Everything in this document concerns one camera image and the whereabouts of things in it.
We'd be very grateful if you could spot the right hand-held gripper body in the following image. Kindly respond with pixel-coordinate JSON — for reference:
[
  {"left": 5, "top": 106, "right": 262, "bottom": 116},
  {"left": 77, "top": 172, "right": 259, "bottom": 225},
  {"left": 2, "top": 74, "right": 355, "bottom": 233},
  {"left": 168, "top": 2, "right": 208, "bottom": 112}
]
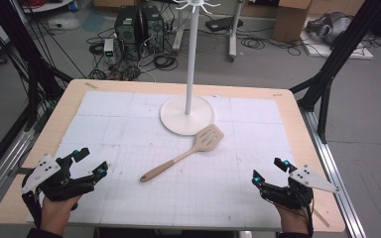
[{"left": 261, "top": 164, "right": 341, "bottom": 210}]

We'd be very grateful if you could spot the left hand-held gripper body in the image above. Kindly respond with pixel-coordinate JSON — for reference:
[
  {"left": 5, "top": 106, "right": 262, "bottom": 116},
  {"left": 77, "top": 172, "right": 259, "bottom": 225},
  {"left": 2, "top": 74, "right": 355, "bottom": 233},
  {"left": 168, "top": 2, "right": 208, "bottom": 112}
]
[{"left": 21, "top": 153, "right": 95, "bottom": 202}]

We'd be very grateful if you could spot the beige slotted spatula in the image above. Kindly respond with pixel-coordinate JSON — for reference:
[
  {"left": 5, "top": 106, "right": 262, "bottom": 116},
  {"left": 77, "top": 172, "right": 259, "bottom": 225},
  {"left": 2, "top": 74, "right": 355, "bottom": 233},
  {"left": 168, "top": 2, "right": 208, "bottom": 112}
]
[{"left": 139, "top": 123, "right": 225, "bottom": 183}]

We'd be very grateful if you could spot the white hook rack stand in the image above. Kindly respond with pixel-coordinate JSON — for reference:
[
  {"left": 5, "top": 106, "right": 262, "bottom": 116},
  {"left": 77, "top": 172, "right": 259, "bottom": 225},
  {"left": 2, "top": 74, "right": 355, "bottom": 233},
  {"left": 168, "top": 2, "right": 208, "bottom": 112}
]
[{"left": 160, "top": 0, "right": 221, "bottom": 137}]

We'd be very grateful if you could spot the person's right hand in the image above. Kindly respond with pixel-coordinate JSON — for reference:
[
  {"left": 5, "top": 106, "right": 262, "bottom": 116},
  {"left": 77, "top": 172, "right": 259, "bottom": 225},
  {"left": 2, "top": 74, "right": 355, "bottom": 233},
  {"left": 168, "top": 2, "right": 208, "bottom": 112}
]
[{"left": 276, "top": 203, "right": 313, "bottom": 235}]

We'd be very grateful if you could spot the person's left hand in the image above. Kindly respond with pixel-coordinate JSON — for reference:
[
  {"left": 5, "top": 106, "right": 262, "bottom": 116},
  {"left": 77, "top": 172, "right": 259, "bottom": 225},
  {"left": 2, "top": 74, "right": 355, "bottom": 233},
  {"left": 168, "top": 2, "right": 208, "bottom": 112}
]
[{"left": 39, "top": 194, "right": 83, "bottom": 237}]

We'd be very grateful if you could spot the white grid mat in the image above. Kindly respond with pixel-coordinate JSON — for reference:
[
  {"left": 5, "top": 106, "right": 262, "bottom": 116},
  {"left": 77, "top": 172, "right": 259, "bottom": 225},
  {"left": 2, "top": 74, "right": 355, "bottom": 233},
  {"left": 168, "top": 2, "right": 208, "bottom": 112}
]
[{"left": 26, "top": 90, "right": 296, "bottom": 232}]

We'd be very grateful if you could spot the white power supply box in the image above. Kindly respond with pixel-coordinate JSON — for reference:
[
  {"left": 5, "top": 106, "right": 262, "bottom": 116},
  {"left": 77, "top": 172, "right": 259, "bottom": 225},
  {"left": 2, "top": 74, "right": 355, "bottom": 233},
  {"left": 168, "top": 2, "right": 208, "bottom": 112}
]
[{"left": 102, "top": 38, "right": 116, "bottom": 65}]

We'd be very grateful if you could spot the black computer tower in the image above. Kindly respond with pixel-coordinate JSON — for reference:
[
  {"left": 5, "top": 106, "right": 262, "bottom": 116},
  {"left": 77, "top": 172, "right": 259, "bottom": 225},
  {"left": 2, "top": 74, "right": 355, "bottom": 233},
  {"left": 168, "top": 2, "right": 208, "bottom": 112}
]
[
  {"left": 141, "top": 5, "right": 165, "bottom": 55},
  {"left": 114, "top": 6, "right": 144, "bottom": 47}
]

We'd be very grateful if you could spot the white floor board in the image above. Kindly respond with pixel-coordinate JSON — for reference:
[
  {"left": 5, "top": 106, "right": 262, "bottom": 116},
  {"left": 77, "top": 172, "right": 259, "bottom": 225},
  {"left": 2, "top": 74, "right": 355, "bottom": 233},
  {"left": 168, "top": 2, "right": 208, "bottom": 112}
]
[{"left": 300, "top": 18, "right": 375, "bottom": 61}]

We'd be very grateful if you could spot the white metal stand leg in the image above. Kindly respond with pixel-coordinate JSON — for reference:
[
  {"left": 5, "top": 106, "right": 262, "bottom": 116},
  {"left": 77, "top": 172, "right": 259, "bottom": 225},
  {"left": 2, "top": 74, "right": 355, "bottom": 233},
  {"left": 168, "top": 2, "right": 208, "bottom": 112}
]
[
  {"left": 172, "top": 0, "right": 187, "bottom": 53},
  {"left": 227, "top": 0, "right": 243, "bottom": 62}
]

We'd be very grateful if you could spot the brown cardboard box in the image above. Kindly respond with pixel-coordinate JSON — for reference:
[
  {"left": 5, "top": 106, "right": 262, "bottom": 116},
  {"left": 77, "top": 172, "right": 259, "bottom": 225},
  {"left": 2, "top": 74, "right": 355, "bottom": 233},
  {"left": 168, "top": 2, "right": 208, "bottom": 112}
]
[{"left": 272, "top": 0, "right": 313, "bottom": 45}]

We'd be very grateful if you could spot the grey bag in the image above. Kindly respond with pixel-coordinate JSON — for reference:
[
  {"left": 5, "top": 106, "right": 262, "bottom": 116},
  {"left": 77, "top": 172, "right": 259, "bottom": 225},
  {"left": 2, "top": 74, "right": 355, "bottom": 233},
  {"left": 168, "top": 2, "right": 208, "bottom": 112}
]
[{"left": 305, "top": 11, "right": 354, "bottom": 46}]

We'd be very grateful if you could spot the flat black device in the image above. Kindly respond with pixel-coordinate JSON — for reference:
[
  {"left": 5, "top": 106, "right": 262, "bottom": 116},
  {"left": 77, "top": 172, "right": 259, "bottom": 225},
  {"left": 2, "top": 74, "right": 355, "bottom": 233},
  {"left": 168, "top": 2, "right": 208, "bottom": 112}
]
[{"left": 204, "top": 16, "right": 244, "bottom": 33}]

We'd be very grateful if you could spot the aluminium rail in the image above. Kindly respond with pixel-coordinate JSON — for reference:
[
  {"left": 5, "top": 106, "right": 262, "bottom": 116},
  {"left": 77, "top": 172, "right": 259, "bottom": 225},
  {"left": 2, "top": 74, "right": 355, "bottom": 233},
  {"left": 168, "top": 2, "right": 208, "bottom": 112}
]
[
  {"left": 299, "top": 107, "right": 367, "bottom": 238},
  {"left": 0, "top": 128, "right": 36, "bottom": 217}
]

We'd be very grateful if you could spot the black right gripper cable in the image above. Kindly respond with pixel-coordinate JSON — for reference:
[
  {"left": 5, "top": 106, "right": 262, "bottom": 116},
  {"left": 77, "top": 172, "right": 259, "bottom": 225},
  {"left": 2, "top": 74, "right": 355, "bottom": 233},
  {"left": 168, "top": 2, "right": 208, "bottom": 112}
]
[{"left": 305, "top": 197, "right": 315, "bottom": 236}]

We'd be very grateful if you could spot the black metal frame strut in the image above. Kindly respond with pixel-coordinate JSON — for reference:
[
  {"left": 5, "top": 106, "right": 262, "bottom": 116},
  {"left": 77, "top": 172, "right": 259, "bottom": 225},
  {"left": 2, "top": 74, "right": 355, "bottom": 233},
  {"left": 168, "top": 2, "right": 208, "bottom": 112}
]
[
  {"left": 0, "top": 0, "right": 74, "bottom": 132},
  {"left": 289, "top": 0, "right": 381, "bottom": 145}
]

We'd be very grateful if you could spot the coiled black floor cable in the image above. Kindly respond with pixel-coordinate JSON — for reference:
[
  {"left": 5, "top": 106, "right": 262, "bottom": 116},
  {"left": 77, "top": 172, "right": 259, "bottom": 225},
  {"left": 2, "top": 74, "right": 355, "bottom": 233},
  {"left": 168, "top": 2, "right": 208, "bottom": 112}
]
[{"left": 239, "top": 32, "right": 303, "bottom": 58}]

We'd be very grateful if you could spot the tangle of black floor cables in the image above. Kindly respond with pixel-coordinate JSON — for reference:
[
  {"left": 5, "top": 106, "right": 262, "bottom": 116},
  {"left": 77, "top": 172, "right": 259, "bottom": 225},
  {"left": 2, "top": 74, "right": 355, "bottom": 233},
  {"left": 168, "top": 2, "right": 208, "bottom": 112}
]
[{"left": 85, "top": 26, "right": 181, "bottom": 82}]

